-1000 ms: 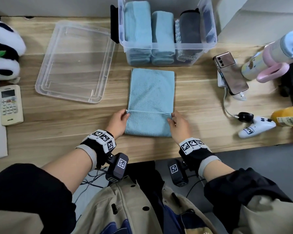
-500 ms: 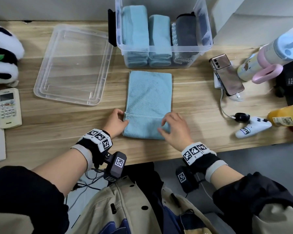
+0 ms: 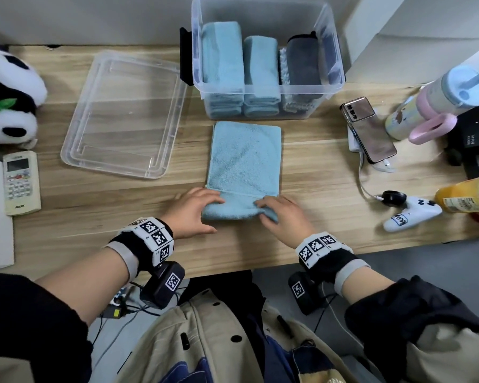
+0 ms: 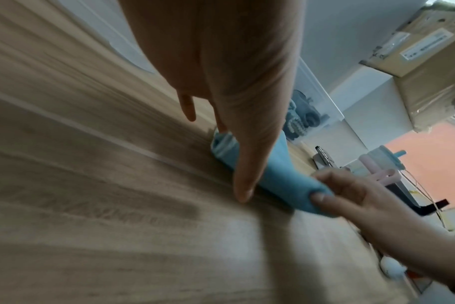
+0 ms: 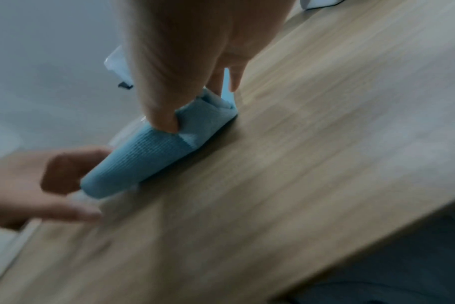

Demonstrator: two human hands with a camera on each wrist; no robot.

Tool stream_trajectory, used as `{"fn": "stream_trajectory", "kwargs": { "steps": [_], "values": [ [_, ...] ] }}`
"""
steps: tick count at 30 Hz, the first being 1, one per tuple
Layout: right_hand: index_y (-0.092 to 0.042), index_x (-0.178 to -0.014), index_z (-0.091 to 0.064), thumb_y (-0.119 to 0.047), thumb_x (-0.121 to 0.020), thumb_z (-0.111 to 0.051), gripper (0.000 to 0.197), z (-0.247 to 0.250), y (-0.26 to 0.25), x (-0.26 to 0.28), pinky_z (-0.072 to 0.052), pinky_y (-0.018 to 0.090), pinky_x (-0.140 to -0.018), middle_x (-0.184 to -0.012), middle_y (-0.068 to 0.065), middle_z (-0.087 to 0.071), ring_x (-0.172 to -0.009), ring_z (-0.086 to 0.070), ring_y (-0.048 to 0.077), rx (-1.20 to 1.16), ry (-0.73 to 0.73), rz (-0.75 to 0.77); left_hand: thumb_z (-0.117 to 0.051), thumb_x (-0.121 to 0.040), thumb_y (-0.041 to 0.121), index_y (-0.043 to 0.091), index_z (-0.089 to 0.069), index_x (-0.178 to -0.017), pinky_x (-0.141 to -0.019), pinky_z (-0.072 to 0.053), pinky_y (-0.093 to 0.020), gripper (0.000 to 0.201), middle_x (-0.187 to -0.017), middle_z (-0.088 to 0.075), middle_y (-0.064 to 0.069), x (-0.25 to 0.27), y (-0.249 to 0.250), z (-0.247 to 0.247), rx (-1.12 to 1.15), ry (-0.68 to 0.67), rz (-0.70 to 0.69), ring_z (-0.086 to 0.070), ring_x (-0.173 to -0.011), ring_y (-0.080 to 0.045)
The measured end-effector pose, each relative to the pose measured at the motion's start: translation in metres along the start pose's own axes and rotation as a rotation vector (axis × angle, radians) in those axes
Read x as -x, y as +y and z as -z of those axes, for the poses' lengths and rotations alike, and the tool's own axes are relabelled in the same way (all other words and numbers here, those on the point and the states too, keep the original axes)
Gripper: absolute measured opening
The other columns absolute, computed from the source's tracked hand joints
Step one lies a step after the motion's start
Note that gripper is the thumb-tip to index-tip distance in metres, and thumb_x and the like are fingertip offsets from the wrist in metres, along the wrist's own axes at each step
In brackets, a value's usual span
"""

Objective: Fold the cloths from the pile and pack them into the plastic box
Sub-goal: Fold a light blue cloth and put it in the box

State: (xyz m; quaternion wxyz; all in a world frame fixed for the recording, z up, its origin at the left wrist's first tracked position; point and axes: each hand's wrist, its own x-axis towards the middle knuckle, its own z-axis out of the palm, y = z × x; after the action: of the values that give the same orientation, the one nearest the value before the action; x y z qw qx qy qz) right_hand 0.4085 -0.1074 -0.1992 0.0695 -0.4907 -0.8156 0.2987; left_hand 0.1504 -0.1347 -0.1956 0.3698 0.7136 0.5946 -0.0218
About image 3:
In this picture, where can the black round plug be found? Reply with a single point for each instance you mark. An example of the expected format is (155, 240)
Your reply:
(394, 198)

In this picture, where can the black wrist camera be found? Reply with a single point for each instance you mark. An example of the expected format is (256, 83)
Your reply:
(163, 285)
(303, 293)

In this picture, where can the panda plush toy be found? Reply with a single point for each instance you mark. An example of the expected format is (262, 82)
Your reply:
(12, 75)

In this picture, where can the white game controller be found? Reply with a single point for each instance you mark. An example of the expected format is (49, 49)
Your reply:
(415, 213)

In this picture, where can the black wrist brace with markers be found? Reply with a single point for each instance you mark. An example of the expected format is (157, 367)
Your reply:
(331, 263)
(143, 247)

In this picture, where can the white remote control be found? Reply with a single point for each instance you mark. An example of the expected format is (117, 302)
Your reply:
(22, 187)

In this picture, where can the white power bank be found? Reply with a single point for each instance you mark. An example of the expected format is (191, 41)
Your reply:
(352, 141)

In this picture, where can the white shelf unit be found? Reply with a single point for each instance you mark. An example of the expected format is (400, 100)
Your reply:
(415, 35)

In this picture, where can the rose gold smartphone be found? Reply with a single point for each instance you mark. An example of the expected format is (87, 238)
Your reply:
(371, 135)

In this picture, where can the clear plastic storage box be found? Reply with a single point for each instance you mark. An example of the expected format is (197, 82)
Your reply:
(263, 15)

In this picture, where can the person's left forearm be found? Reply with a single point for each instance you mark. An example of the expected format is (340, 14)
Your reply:
(84, 287)

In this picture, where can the beige coat with black buttons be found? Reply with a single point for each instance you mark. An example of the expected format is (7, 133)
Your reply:
(203, 335)

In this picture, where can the person's right forearm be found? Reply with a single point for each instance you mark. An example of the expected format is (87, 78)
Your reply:
(365, 285)

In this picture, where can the person's left hand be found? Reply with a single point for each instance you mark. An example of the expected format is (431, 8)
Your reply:
(187, 215)

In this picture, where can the person's right hand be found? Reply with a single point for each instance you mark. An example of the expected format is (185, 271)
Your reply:
(293, 223)

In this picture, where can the grey striped towel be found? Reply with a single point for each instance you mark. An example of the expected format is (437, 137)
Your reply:
(284, 67)

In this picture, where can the white power strip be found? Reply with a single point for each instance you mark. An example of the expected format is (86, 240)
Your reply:
(120, 295)

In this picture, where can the dark blue grey cloth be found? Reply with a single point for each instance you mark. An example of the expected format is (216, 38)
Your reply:
(303, 63)

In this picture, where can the black adapter with yellow label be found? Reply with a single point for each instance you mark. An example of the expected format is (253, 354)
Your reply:
(115, 313)

